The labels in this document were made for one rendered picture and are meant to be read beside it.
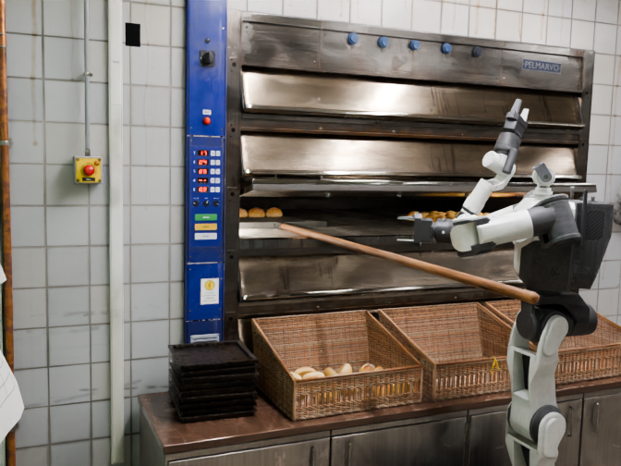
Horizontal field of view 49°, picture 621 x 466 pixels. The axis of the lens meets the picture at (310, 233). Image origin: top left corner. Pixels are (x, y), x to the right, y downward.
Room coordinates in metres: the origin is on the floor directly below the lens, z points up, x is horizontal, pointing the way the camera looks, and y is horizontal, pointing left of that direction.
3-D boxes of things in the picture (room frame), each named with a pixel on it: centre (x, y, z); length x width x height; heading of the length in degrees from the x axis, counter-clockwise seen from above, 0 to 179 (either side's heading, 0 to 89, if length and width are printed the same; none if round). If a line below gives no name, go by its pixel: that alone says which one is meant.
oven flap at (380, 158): (3.17, -0.53, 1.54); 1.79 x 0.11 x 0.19; 113
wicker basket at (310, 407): (2.69, -0.11, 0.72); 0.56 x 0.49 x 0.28; 114
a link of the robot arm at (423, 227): (2.44, -0.43, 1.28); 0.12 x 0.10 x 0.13; 78
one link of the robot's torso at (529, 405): (2.33, -0.81, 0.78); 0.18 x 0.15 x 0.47; 23
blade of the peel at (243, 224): (3.50, 0.24, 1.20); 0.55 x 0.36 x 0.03; 114
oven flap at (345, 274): (3.17, -0.53, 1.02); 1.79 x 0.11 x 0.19; 113
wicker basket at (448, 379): (2.93, -0.66, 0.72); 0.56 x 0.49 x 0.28; 113
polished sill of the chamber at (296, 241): (3.19, -0.52, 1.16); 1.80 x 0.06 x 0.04; 113
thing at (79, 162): (2.53, 0.83, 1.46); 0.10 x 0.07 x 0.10; 113
